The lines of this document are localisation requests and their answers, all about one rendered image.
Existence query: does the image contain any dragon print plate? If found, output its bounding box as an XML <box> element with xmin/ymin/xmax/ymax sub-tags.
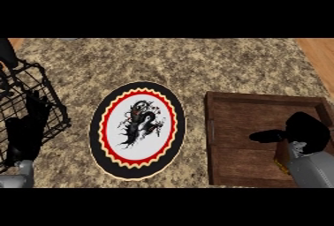
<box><xmin>89</xmin><ymin>81</ymin><xmax>188</xmax><ymax>181</ymax></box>

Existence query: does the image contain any black wire basket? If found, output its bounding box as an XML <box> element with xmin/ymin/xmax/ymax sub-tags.
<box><xmin>0</xmin><ymin>59</ymin><xmax>73</xmax><ymax>175</ymax></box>

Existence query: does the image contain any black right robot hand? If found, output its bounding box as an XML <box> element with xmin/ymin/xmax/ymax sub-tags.
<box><xmin>250</xmin><ymin>111</ymin><xmax>333</xmax><ymax>155</ymax></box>

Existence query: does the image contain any black rounded object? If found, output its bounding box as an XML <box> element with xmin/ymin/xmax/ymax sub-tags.
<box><xmin>0</xmin><ymin>38</ymin><xmax>20</xmax><ymax>71</ymax></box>

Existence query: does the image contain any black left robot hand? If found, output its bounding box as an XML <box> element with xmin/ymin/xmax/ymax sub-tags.
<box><xmin>5</xmin><ymin>89</ymin><xmax>52</xmax><ymax>162</ymax></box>

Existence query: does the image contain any brown wooden tray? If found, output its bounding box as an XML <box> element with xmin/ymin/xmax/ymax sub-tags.
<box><xmin>206</xmin><ymin>91</ymin><xmax>334</xmax><ymax>187</ymax></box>

